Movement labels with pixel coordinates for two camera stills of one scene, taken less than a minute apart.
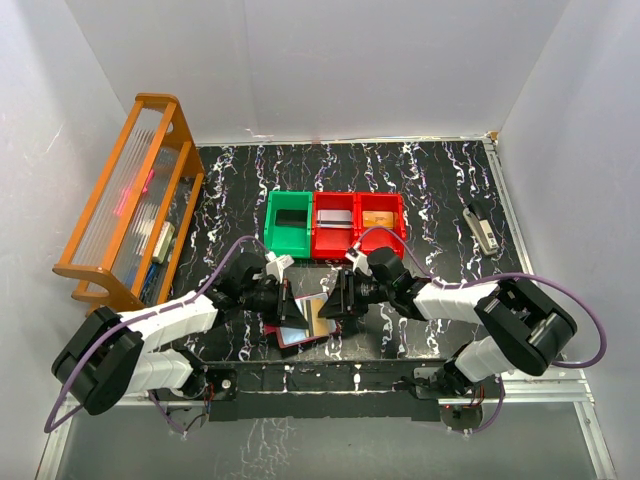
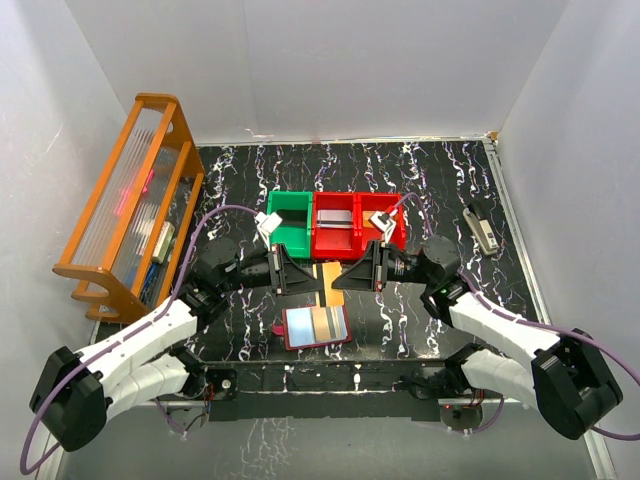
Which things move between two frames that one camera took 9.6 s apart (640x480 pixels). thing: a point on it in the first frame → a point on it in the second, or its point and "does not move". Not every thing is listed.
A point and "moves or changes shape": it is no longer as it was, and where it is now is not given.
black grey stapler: [481, 229] does not move
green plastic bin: [288, 224] does not move
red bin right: [372, 238] does not move
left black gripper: [284, 298] → [278, 269]
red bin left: [333, 243] does not move
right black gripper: [350, 291] → [377, 266]
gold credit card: [320, 326] → [330, 271]
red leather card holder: [318, 327] moves or changes shape
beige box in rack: [163, 241] does not move
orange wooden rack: [130, 233] does not move
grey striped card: [334, 219] does not move
